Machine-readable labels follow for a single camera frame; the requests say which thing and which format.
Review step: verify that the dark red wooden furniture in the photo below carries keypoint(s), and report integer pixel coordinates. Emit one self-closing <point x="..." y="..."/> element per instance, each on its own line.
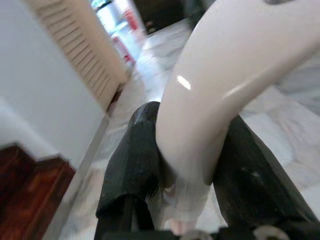
<point x="30" y="190"/>

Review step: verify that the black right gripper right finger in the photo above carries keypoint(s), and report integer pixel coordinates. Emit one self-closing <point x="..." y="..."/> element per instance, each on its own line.
<point x="250" y="180"/>

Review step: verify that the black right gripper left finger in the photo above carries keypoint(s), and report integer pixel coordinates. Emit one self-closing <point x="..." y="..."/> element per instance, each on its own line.
<point x="130" y="160"/>

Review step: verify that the beige louvred door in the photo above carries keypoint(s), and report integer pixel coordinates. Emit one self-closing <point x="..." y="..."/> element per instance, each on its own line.
<point x="85" y="50"/>

